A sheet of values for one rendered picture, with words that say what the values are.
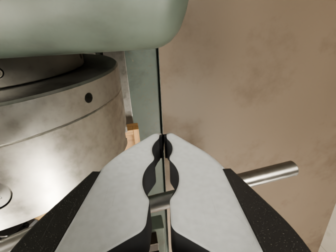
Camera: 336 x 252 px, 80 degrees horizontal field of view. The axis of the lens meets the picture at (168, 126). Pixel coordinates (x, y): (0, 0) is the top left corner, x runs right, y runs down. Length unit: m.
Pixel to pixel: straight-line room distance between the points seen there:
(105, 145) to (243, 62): 1.47
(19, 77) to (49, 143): 0.07
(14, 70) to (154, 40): 0.14
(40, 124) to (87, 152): 0.06
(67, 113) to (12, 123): 0.04
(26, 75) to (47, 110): 0.05
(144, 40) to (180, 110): 1.42
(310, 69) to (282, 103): 0.33
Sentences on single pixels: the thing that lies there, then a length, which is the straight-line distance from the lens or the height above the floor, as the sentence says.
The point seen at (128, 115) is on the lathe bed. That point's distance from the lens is 0.58.
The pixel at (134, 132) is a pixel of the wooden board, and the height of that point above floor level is 0.90.
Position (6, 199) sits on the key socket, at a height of 1.23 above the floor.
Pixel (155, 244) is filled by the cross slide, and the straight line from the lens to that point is 0.79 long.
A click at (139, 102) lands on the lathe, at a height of 0.54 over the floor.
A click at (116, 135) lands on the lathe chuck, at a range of 0.28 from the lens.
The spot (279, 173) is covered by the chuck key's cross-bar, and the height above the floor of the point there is 1.29.
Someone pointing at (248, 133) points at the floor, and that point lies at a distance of 1.94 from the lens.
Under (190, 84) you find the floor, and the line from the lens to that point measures 1.52.
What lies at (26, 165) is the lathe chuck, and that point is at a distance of 0.23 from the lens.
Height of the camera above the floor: 1.39
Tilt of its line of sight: 60 degrees down
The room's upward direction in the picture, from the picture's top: 156 degrees clockwise
